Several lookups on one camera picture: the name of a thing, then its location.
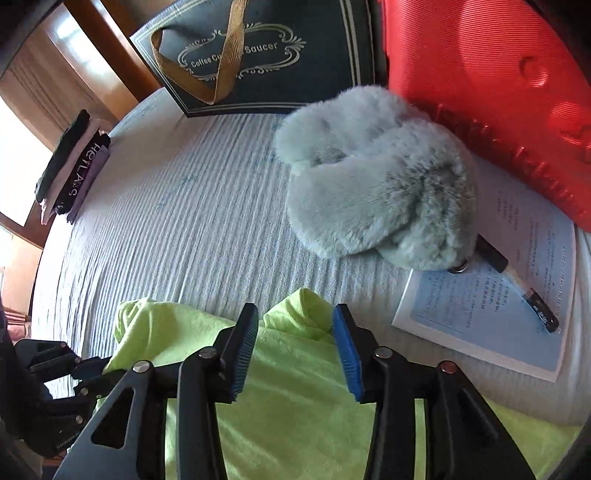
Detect striped white bed sheet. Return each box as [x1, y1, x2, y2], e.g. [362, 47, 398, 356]
[31, 90, 590, 425]

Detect grey fluffy plush toy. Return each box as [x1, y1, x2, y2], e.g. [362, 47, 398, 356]
[273, 85, 478, 271]

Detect black white marker pen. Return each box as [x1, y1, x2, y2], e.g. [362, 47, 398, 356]
[475, 235, 560, 333]

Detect folded dark clothes stack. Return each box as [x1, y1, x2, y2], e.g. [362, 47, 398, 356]
[35, 109, 111, 225]

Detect red bear suitcase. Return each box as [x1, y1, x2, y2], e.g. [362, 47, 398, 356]
[381, 1, 590, 229]

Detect white paper booklet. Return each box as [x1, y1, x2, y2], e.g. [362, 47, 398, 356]
[393, 158, 576, 382]

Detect lime green t-shirt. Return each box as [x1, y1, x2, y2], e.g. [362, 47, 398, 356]
[94, 287, 583, 480]

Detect dark green gift bag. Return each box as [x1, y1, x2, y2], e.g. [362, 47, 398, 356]
[131, 1, 386, 117]

